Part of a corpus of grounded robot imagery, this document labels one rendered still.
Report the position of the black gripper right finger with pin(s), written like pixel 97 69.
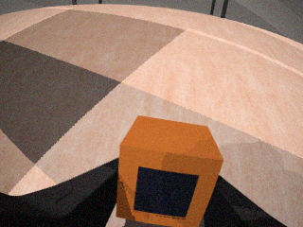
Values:
pixel 227 207

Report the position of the orange block with dark square marking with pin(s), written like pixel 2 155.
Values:
pixel 167 172

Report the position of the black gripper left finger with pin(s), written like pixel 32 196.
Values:
pixel 85 201

